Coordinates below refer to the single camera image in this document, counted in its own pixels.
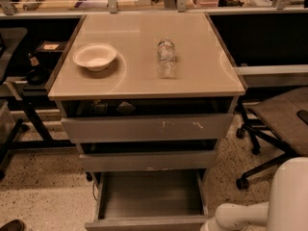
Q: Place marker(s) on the black device under desk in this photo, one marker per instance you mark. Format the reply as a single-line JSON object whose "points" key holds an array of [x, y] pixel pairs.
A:
{"points": [[39, 74]]}

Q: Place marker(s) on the dark shoe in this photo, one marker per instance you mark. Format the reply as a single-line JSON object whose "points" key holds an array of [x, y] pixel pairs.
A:
{"points": [[14, 225]]}

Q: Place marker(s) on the grey drawer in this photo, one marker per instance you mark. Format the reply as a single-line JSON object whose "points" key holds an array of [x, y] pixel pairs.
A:
{"points": [[170, 200], [148, 155], [184, 119]]}

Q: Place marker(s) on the grey top drawer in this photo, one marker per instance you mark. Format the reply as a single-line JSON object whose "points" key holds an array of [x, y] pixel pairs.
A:
{"points": [[184, 119]]}

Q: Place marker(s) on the grey bottom drawer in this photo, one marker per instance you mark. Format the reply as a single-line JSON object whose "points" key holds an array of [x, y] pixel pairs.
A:
{"points": [[170, 200]]}

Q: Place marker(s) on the grey drawer cabinet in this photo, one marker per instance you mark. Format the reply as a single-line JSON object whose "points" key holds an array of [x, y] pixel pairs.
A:
{"points": [[202, 68]]}

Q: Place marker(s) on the clear plastic water bottle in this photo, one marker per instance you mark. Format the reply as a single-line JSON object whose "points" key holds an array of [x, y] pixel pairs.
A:
{"points": [[166, 58]]}

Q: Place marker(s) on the grey middle drawer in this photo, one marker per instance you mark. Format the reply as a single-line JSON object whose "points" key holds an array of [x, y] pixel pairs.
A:
{"points": [[148, 155]]}

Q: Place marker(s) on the black office chair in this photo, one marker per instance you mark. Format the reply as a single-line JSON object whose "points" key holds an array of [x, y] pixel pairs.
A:
{"points": [[281, 121]]}

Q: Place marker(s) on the white paper bowl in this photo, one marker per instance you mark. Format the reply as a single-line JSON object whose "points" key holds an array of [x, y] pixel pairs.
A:
{"points": [[95, 56]]}

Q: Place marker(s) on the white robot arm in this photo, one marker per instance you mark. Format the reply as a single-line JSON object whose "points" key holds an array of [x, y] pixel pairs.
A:
{"points": [[286, 210]]}

